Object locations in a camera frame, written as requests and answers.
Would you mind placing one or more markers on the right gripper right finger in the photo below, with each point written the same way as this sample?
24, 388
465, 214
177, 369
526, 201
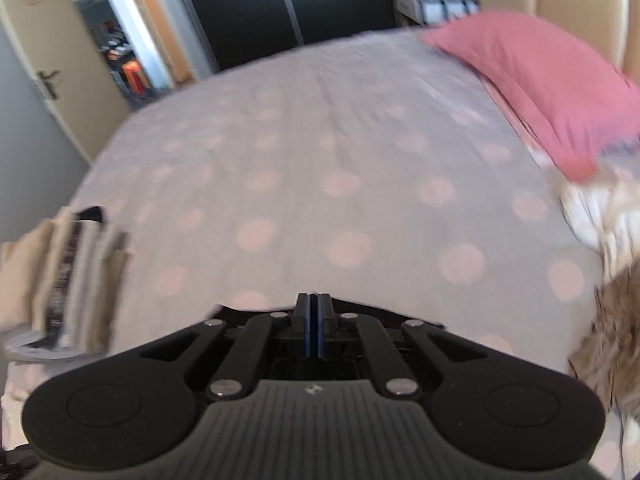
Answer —
325, 318

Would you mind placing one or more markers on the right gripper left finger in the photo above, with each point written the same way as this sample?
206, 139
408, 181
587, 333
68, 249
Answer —
301, 321

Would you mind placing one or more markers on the stack of folded clothes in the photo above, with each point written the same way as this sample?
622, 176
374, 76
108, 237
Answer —
59, 287

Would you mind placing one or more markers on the grey pink dotted duvet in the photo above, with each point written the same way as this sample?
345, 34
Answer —
376, 170

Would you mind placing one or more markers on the brown white fluffy blanket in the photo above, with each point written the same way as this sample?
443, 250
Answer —
603, 214

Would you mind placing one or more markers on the black sliding wardrobe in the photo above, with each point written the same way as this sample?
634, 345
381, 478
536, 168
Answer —
242, 31

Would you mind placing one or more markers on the pink pillow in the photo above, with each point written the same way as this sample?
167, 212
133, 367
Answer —
573, 100

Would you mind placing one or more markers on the beige door with handle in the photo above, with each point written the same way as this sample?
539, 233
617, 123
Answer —
51, 40

